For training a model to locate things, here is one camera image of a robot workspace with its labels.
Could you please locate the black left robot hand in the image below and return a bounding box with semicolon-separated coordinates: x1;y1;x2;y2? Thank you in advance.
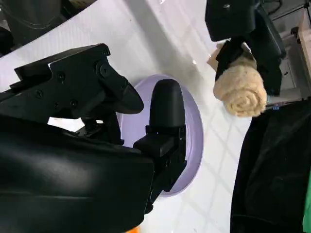
205;0;286;96

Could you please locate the beige towel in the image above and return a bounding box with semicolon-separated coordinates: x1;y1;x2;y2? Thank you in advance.
207;42;268;117

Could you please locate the white cabinet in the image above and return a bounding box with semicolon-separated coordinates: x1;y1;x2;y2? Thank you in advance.
269;0;311;102

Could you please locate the black cloth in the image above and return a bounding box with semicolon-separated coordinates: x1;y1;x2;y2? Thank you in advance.
230;97;311;233

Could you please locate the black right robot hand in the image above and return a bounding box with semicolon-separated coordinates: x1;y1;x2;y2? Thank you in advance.
0;43;188;233

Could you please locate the lilac plate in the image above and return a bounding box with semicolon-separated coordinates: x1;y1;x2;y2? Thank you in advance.
116;74;204;197

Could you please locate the green fabric item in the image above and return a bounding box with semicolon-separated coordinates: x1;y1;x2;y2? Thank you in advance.
302;200;311;233

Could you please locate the dark chair base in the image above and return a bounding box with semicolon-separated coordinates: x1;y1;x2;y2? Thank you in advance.
0;0;98;57

